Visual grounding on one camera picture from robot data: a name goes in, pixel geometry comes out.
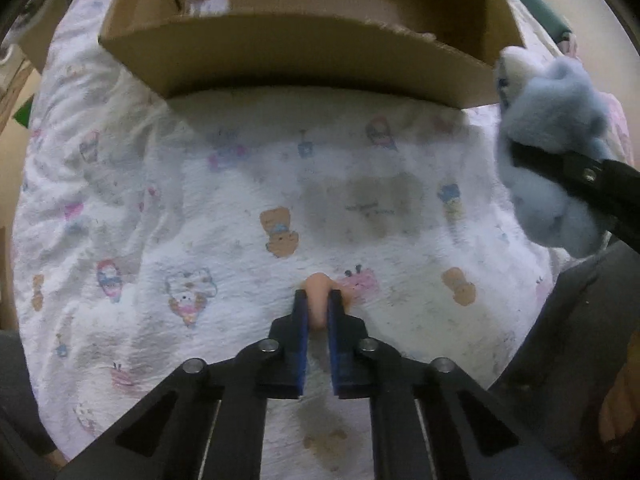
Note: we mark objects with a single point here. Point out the brown cardboard box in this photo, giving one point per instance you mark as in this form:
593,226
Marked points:
300,50

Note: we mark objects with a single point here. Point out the small peach tube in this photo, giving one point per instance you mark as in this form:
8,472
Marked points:
317,295

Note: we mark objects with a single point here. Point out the person's grey pants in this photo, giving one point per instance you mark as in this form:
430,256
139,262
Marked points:
550,340

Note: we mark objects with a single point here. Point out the blue fluffy scrunchie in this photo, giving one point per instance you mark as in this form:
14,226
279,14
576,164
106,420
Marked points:
550,105

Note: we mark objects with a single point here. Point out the white printed bed blanket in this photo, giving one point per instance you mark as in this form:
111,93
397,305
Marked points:
200,210

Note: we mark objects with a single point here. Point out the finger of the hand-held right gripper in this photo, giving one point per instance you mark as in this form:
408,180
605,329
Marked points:
575,170

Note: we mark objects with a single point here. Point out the teal pillow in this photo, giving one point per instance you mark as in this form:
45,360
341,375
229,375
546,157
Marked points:
535,2

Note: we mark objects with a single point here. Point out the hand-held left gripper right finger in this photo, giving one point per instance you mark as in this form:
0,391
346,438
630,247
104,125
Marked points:
335,350

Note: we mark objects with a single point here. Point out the beige laundry bin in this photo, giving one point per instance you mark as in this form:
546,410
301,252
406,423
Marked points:
45,30

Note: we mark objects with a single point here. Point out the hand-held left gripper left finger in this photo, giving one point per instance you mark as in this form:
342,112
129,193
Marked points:
300,345

